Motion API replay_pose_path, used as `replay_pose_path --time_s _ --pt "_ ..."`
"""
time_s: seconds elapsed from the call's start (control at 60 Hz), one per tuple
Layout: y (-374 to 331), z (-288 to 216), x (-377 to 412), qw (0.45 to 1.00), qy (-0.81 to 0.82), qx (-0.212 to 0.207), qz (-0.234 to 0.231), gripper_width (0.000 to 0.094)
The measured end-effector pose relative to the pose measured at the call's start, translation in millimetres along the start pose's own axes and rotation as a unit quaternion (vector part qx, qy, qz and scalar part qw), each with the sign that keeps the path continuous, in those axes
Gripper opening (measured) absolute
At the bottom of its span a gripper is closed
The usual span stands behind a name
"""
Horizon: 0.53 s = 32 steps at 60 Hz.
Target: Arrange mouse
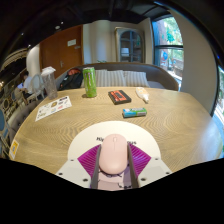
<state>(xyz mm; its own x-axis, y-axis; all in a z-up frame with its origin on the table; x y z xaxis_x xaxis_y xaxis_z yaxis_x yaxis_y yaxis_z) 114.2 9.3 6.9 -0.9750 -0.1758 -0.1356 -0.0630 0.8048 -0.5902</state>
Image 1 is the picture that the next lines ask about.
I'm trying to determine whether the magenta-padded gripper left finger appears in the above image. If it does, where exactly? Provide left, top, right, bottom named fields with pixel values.
left=55, top=143, right=103, bottom=190

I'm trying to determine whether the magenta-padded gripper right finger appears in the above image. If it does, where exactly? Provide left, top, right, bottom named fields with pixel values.
left=126, top=143, right=173, bottom=190

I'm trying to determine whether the pink computer mouse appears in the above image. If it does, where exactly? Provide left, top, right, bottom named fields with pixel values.
left=99, top=133, right=129, bottom=175

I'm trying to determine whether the white mouse pad pink wrist rest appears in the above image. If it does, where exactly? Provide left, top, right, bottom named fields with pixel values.
left=67, top=120, right=162, bottom=191

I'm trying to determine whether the small teal pack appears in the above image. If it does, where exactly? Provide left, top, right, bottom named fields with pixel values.
left=121, top=107, right=148, bottom=119

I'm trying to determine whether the yellow code card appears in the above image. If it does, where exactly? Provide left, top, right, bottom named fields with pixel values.
left=8, top=139, right=20, bottom=160

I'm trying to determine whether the white sticker sheet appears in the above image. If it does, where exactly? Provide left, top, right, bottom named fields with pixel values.
left=34, top=95, right=73, bottom=122

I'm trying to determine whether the white tube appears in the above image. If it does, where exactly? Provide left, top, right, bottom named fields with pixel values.
left=135, top=86, right=150, bottom=104

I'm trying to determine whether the black and red box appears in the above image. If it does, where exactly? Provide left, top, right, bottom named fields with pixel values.
left=107, top=89, right=132, bottom=106

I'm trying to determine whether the black backpack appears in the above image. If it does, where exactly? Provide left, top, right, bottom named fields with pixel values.
left=59, top=68, right=84, bottom=92

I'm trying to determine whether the group of dining chairs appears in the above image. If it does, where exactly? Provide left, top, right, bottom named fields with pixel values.
left=0, top=73, right=46, bottom=158

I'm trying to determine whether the green drink can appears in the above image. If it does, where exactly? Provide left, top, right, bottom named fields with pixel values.
left=82, top=66, right=98, bottom=99

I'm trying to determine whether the clear shaker bottle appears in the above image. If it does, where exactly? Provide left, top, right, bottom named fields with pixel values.
left=40, top=66, right=59, bottom=100

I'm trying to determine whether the striped cushion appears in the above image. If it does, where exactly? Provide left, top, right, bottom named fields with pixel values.
left=94, top=69, right=127, bottom=88
left=123, top=70, right=150, bottom=88

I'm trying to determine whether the grey curved sofa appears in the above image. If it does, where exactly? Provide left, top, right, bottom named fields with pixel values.
left=54, top=61, right=180, bottom=92

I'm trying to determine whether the person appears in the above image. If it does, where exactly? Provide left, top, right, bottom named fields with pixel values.
left=17, top=70, right=34, bottom=96

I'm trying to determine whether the wooden door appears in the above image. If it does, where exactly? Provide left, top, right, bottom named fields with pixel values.
left=39, top=24, right=84, bottom=80

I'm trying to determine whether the dark-framed window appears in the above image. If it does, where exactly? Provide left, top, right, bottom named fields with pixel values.
left=152, top=15, right=185, bottom=80

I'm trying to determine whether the glass-front cabinet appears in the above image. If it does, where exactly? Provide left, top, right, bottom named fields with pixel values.
left=115, top=27, right=145, bottom=64

